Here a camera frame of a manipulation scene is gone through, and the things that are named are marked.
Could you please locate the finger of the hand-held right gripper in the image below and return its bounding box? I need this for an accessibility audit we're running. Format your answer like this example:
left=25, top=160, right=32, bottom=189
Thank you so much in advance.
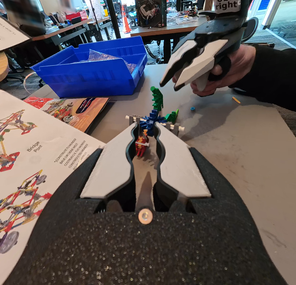
left=174, top=39, right=229, bottom=92
left=160, top=40, right=198, bottom=87

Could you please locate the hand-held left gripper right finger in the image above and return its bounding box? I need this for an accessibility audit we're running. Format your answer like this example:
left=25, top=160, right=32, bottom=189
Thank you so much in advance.
left=154, top=122, right=212, bottom=201

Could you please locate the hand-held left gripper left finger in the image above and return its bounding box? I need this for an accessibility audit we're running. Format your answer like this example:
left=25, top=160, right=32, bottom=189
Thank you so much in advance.
left=80, top=122, right=139, bottom=198

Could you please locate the blue toy connector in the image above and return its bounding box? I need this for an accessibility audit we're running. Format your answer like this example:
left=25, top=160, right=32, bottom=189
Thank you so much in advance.
left=142, top=109, right=167, bottom=137

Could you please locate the person's right hand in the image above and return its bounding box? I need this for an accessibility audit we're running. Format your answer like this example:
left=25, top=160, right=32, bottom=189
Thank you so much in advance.
left=190, top=45, right=257, bottom=97

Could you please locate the wooden side table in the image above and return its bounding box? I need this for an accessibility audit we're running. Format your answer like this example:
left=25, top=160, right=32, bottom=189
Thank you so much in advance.
left=131, top=14, right=208, bottom=38

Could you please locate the toy car box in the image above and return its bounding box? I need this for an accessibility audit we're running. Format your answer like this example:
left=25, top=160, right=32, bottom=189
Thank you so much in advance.
left=135, top=0, right=167, bottom=27

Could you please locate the orange traffic cone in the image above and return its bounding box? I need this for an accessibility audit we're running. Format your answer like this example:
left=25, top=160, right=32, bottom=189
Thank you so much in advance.
left=121, top=5, right=132, bottom=34

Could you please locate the toy instruction booklet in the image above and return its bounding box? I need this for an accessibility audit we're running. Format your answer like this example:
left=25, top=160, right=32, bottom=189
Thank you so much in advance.
left=0, top=89, right=105, bottom=278

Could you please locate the crinkled clear plastic bag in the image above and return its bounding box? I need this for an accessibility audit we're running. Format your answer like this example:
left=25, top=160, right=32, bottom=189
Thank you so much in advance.
left=80, top=49, right=137, bottom=75

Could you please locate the black metal pole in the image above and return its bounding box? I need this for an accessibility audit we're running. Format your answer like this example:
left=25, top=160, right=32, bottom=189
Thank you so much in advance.
left=103, top=0, right=122, bottom=39

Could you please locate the blue plastic bin with tag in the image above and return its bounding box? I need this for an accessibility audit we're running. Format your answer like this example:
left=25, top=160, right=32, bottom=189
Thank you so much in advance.
left=30, top=36, right=148, bottom=98

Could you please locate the long wooden workbench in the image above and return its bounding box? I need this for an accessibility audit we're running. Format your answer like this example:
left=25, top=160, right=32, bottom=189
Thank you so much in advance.
left=31, top=17, right=111, bottom=41

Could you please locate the black coiled cable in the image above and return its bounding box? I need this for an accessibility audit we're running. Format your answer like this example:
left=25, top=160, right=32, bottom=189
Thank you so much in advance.
left=145, top=44, right=162, bottom=60

